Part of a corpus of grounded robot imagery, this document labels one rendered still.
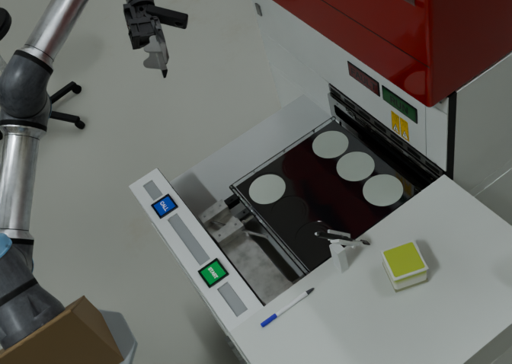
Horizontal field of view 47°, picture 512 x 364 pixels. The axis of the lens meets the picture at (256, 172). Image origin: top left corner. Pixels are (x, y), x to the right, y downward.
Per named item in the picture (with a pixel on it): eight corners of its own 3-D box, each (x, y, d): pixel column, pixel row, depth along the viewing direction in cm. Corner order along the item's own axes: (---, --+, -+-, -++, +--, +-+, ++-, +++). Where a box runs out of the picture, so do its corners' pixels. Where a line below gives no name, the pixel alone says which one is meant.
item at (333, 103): (335, 113, 176) (331, 90, 169) (443, 199, 148) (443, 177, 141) (331, 116, 176) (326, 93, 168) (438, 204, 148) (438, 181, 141)
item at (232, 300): (173, 196, 174) (156, 167, 163) (276, 333, 139) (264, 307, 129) (146, 213, 172) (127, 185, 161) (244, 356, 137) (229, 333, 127)
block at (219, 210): (224, 205, 160) (221, 198, 157) (230, 212, 157) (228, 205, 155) (200, 221, 158) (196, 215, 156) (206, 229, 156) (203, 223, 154)
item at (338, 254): (352, 248, 132) (345, 215, 122) (363, 260, 130) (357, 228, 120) (331, 264, 131) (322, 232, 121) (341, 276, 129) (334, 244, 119)
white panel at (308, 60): (275, 62, 201) (247, -42, 171) (452, 203, 150) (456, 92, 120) (267, 66, 201) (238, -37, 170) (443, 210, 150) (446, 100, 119)
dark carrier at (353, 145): (334, 121, 167) (334, 119, 167) (419, 192, 146) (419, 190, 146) (235, 187, 161) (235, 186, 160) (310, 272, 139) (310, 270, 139)
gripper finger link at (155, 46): (148, 67, 151) (140, 43, 156) (171, 63, 152) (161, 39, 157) (147, 58, 148) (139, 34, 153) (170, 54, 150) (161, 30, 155)
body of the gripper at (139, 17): (133, 52, 160) (123, 14, 163) (164, 47, 162) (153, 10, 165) (133, 38, 153) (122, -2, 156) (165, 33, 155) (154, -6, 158)
